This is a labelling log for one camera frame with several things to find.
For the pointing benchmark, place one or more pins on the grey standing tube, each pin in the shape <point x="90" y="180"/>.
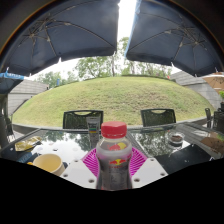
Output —
<point x="93" y="128"/>

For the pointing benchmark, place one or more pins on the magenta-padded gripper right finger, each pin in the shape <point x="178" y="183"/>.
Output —
<point x="150" y="171"/>

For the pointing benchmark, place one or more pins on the beige patio umbrella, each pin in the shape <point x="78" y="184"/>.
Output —
<point x="215" y="81"/>

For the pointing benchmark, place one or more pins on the glass ashtray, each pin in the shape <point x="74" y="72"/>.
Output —
<point x="175" y="138"/>

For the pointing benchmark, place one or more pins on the yellow snack packet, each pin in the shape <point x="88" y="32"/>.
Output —
<point x="28" y="143"/>

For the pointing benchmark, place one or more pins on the red-capped clear drink bottle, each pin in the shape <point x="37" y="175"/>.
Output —
<point x="114" y="160"/>

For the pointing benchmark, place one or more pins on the large navy patio umbrella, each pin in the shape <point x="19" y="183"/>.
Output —
<point x="173" y="36"/>
<point x="60" y="36"/>

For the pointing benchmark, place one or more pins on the blue umbrella with white print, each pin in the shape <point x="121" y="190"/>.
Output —
<point x="10" y="81"/>

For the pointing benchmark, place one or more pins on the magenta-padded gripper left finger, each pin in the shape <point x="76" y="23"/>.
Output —
<point x="78" y="171"/>

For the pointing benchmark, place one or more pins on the black mesh patio chair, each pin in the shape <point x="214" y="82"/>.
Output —
<point x="158" y="118"/>
<point x="208" y="117"/>
<point x="219" y="121"/>
<point x="75" y="120"/>

